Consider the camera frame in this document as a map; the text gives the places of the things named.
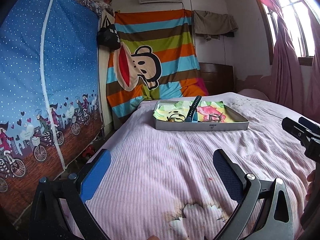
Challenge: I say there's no silver claw hair clip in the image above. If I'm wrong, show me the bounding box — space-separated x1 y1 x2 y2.
201 113 225 123

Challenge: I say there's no blue smart watch band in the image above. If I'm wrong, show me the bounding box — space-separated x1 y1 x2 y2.
185 95 202 122

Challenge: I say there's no brown hair tie yellow bead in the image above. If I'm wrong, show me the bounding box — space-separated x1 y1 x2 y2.
167 113 186 122

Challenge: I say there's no person's right hand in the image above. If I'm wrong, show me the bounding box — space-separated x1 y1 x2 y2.
305 170 316 201

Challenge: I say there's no pink window curtain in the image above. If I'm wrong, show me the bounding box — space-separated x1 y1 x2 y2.
260 0 319 122

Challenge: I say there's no pink pillow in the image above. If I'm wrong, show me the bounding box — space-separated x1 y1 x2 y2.
238 89 270 101

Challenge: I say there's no pink striped bed sheet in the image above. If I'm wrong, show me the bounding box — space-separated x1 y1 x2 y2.
86 93 315 239

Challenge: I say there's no grey metal tray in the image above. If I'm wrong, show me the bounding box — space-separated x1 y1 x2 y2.
153 100 249 132

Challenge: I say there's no blue bicycle print wardrobe cover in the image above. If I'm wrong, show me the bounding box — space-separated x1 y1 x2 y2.
1 0 102 221

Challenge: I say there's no colourful flower paper liner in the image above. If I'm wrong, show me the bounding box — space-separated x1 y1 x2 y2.
153 101 237 123

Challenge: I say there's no striped monkey print blanket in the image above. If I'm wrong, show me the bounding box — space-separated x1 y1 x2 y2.
106 9 208 122

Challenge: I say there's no black hanging bag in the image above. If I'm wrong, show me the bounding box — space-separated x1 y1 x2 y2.
97 16 120 51

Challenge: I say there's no window with wooden frame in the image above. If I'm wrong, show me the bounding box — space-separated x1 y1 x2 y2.
257 0 315 66

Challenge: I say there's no olive cloth hanging on wall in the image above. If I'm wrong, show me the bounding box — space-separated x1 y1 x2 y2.
193 10 238 37

